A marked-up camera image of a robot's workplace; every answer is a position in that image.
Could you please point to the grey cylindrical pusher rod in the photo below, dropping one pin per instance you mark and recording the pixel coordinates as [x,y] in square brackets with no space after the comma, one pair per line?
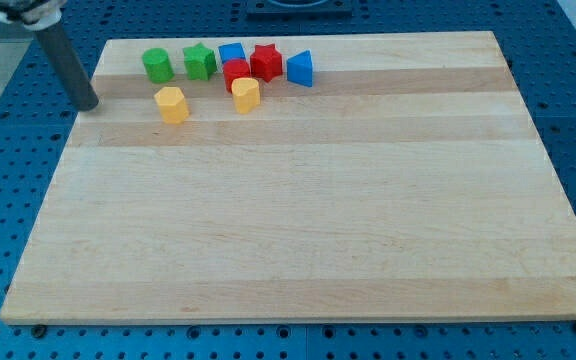
[67,66]

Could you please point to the white and black rod mount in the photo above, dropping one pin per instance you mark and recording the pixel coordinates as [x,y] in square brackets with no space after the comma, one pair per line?
[34,15]

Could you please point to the yellow hexagon block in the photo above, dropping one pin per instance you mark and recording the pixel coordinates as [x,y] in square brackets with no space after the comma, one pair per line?
[172,105]

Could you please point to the green cylinder block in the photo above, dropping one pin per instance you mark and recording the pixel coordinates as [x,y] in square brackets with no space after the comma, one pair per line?
[157,65]

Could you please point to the green star block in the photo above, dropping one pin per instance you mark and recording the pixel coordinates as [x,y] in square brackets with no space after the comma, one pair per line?
[199,62]

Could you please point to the blue cube block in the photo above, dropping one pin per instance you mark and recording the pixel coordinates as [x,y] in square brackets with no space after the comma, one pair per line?
[231,51]

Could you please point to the red cylinder block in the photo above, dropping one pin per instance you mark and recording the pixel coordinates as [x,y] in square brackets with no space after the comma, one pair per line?
[233,69]

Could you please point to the yellow heart block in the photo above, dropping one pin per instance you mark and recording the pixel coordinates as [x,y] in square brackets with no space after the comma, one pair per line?
[246,94]

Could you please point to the red star block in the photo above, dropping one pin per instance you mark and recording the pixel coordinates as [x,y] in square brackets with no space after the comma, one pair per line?
[266,62]

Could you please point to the blue triangle block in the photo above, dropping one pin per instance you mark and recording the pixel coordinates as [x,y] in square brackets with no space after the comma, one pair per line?
[300,69]

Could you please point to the wooden board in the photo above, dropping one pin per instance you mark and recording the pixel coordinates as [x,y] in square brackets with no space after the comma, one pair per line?
[408,184]

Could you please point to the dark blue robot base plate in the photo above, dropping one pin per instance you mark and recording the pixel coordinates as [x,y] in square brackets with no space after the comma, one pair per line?
[269,8]

